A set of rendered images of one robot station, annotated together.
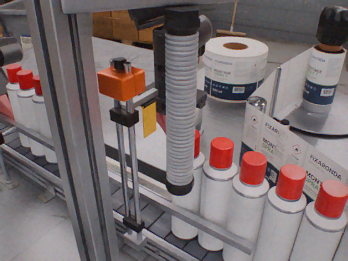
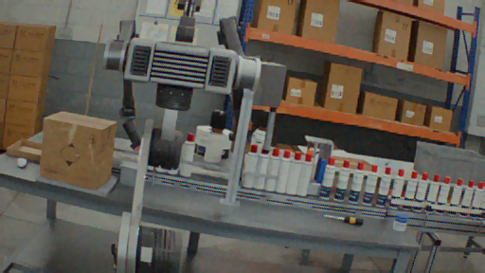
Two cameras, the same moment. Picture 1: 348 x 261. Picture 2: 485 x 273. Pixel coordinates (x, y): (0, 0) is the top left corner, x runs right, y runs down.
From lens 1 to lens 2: 2.74 m
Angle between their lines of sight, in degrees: 40
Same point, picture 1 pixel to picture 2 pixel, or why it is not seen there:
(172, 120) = (269, 131)
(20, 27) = not seen: outside the picture
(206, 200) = (260, 166)
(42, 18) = (244, 106)
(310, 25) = not seen: hidden behind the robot
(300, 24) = not seen: hidden behind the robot
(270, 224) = (283, 167)
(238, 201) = (274, 161)
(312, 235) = (295, 166)
